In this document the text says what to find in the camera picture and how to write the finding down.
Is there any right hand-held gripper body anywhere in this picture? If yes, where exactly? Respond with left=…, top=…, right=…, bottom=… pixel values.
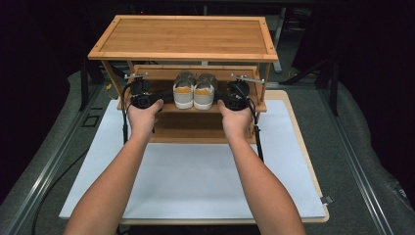
left=224, top=73, right=266, bottom=112

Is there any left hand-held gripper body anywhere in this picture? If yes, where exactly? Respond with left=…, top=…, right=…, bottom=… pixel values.
left=122, top=71, right=164, bottom=111

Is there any beige and white sneaker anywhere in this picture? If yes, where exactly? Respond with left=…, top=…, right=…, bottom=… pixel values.
left=172, top=70, right=198, bottom=111
left=193, top=72, right=219, bottom=111

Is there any three-tier bamboo shoe rack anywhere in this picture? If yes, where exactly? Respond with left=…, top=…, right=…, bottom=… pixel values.
left=87, top=14, right=279, bottom=145

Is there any person's left hand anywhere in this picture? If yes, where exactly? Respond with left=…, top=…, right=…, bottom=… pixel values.
left=126, top=98, right=165, bottom=141

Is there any person's right hand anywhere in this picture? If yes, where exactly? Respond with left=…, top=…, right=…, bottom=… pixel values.
left=216, top=99, right=254, bottom=141

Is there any white metal stand leg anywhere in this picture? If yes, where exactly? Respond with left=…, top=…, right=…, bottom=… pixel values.
left=272, top=15, right=286, bottom=74

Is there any white table mat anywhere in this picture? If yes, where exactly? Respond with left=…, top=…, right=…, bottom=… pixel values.
left=59, top=99, right=328, bottom=220

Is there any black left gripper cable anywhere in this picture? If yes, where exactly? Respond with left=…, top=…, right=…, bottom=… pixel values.
left=120, top=81, right=138, bottom=145

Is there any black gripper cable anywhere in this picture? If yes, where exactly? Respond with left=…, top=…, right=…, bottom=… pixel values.
left=120, top=81, right=138, bottom=145
left=246, top=97, right=265, bottom=164

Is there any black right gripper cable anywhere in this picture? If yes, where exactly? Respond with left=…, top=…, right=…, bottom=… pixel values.
left=246, top=97, right=265, bottom=164

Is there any black upright post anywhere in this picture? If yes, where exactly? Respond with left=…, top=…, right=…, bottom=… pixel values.
left=328, top=58, right=340, bottom=117
left=79, top=58, right=90, bottom=112

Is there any aluminium frame rail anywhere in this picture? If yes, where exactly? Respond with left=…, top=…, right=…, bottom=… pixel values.
left=5, top=85, right=103, bottom=235
left=317, top=87, right=396, bottom=235

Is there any black floor cable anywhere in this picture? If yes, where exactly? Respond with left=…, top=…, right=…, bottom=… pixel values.
left=30, top=148, right=90, bottom=235

